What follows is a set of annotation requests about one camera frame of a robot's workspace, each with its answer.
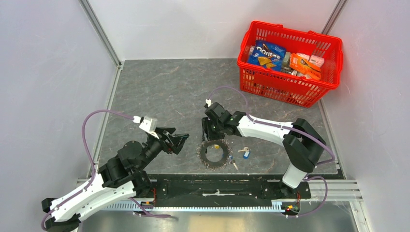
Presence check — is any blue-headed key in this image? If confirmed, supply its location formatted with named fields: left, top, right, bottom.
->
left=238, top=147, right=250, bottom=159

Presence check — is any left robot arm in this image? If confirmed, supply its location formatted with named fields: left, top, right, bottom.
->
left=42, top=127, right=189, bottom=232

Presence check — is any orange snack box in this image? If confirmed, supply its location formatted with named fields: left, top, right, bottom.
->
left=290, top=53, right=322, bottom=80

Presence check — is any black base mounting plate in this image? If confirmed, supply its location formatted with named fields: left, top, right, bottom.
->
left=139, top=174, right=311, bottom=208

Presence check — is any pink small box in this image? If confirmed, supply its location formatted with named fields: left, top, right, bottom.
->
left=309, top=55, right=325, bottom=67

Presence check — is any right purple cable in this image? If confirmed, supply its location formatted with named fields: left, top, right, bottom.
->
left=207, top=86, right=337, bottom=218

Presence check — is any round keyring disc with keys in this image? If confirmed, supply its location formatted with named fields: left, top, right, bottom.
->
left=196, top=139, right=238, bottom=171

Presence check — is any blue Doritos bag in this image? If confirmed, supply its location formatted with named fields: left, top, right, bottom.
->
left=247, top=40, right=287, bottom=72

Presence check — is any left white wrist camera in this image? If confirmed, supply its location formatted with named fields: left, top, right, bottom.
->
left=132, top=116, right=159, bottom=139

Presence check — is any red plastic shopping basket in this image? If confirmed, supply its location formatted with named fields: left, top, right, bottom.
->
left=237, top=21, right=343, bottom=108

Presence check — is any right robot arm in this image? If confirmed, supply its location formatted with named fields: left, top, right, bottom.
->
left=202, top=99, right=326, bottom=198

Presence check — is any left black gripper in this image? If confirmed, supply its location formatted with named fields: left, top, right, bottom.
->
left=136, top=127, right=190, bottom=172

